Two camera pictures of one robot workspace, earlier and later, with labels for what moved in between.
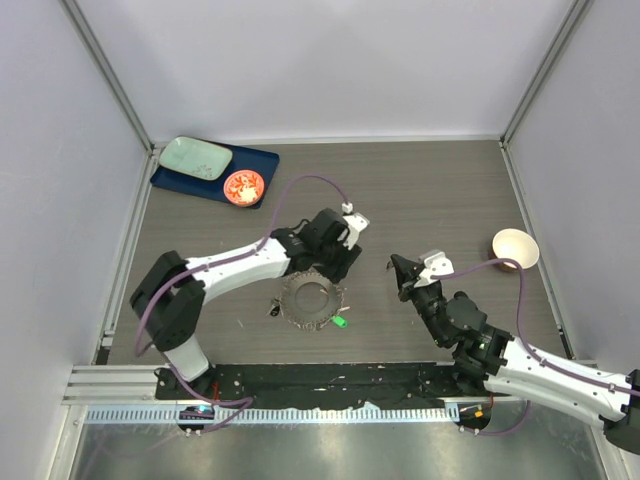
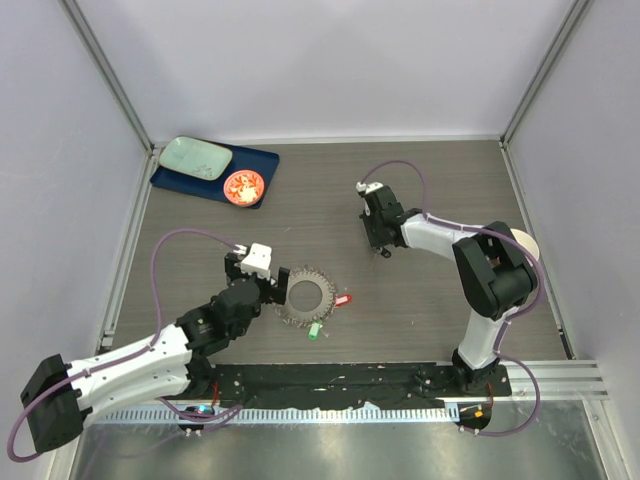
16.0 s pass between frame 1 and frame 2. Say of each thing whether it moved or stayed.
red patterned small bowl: stayed
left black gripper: moved
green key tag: moved
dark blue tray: stayed
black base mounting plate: stayed
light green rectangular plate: stayed
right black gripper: moved
